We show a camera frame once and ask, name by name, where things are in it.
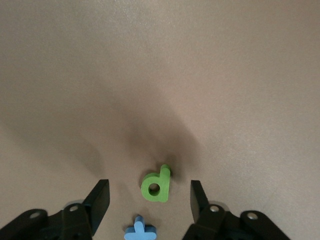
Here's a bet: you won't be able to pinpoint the brown table cover mat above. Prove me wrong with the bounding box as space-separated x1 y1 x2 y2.
0 0 320 240

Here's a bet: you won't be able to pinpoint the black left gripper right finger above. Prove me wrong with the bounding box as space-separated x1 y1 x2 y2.
183 179 292 240

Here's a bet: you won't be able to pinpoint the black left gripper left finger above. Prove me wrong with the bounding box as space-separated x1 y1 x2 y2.
0 178 111 240

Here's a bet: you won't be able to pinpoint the blue letter x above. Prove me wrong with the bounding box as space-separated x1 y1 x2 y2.
124 214 158 240

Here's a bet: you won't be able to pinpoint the green letter d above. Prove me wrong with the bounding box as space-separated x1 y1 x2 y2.
141 164 172 203

